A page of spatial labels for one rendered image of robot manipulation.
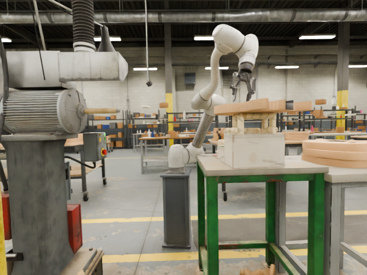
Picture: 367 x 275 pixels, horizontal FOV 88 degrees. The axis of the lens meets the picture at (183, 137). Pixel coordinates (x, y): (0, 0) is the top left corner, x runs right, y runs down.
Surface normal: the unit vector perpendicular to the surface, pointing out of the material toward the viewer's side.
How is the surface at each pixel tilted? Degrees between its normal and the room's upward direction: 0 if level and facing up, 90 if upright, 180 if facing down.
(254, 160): 90
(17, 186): 90
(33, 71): 90
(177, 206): 90
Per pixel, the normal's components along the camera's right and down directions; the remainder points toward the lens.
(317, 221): 0.03, 0.05
